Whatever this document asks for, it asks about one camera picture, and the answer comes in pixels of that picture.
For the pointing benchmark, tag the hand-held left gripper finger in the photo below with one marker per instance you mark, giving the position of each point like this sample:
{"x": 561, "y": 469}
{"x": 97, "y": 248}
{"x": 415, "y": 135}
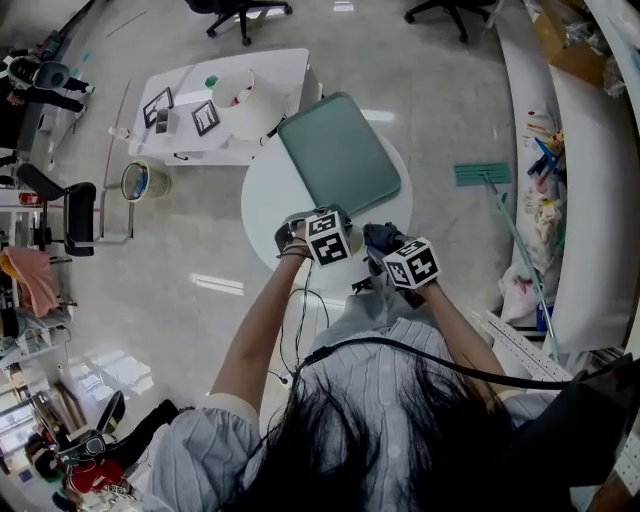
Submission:
{"x": 340, "y": 209}

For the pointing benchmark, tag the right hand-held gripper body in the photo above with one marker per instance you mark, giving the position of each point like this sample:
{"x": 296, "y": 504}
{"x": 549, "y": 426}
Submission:
{"x": 412, "y": 265}

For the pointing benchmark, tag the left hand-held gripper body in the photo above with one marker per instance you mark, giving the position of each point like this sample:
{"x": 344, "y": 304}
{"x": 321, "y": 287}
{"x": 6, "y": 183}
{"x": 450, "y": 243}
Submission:
{"x": 327, "y": 245}

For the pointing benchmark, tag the dark blue cloth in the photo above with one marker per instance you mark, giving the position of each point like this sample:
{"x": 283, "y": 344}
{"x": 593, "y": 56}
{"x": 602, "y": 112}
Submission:
{"x": 382, "y": 237}

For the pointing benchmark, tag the person's left forearm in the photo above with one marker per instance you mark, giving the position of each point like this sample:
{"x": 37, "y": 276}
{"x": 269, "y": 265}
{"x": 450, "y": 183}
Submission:
{"x": 255, "y": 340}

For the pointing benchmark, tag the person's right forearm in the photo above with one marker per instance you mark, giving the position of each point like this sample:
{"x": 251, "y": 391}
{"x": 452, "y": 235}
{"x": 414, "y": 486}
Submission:
{"x": 460, "y": 340}

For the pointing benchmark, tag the pink hanging cloth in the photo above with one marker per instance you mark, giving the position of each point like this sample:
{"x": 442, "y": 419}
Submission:
{"x": 32, "y": 280}

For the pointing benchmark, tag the person's left hand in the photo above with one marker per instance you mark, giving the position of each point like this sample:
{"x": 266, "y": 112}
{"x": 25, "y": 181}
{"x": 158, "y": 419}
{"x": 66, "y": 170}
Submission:
{"x": 299, "y": 232}

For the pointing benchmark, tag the person's black shoe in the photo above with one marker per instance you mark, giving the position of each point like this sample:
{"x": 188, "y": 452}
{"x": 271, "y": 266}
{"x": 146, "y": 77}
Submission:
{"x": 362, "y": 286}

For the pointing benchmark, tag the green plastic tray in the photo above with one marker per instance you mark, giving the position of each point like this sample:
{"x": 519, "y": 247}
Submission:
{"x": 340, "y": 155}

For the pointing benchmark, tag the round white side table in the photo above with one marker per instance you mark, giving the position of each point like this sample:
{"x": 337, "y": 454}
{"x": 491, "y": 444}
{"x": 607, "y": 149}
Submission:
{"x": 270, "y": 200}

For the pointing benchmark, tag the person's grey trousers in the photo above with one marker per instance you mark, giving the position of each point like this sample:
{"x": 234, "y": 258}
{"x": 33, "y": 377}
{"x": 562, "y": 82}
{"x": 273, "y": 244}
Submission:
{"x": 360, "y": 312}

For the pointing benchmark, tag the pink plastic bag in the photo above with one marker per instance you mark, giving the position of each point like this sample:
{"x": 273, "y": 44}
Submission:
{"x": 517, "y": 295}

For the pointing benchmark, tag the green flat mop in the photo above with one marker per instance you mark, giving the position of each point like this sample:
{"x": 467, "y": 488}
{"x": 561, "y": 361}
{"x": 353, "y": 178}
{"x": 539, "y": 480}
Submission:
{"x": 482, "y": 174}

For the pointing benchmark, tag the white lampshade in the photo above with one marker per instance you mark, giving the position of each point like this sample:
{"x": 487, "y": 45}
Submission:
{"x": 250, "y": 110}

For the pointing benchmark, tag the white perforated board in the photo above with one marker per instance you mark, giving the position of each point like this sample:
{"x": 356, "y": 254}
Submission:
{"x": 525, "y": 345}

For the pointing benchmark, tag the low white rectangular table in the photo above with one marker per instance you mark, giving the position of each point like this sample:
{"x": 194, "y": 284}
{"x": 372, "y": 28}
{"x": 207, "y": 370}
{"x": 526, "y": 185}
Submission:
{"x": 275, "y": 70}

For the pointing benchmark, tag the blue plastic tool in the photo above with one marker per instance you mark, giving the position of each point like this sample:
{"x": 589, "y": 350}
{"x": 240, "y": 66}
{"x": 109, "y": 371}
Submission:
{"x": 545, "y": 157}

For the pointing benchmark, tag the woven waste basket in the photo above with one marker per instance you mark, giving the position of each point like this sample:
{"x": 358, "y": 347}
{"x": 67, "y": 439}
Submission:
{"x": 157, "y": 185}

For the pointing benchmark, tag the white curved counter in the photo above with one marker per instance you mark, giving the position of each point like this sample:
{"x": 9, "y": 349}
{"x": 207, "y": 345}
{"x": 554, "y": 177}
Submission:
{"x": 595, "y": 210}

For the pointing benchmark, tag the small grey box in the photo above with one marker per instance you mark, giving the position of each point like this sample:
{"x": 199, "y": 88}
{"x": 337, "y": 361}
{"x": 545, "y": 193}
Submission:
{"x": 162, "y": 121}

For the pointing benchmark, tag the black office chair orange cushion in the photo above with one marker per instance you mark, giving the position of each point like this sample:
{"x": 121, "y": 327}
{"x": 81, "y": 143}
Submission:
{"x": 452, "y": 12}

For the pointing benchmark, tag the small clear bottle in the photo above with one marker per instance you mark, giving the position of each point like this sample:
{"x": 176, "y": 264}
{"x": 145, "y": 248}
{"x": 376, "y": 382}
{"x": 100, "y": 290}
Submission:
{"x": 119, "y": 133}

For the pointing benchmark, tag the person's light striped shirt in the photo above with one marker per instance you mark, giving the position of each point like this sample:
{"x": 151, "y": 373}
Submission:
{"x": 200, "y": 450}

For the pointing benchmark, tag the cardboard box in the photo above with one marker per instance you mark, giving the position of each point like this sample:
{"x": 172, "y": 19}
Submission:
{"x": 575, "y": 62}

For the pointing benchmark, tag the black picture frame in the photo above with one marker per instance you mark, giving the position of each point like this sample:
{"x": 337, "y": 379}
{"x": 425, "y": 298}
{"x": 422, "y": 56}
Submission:
{"x": 158, "y": 106}
{"x": 205, "y": 118}

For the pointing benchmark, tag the black headset mount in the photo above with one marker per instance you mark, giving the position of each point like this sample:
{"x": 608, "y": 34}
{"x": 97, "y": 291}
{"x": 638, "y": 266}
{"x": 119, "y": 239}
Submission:
{"x": 575, "y": 425}

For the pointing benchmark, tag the black chair with chrome frame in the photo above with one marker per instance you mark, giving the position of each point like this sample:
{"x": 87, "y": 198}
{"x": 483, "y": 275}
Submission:
{"x": 80, "y": 215}

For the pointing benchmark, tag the red wall sign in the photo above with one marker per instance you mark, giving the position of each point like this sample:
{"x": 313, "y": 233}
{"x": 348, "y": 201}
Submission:
{"x": 31, "y": 197}

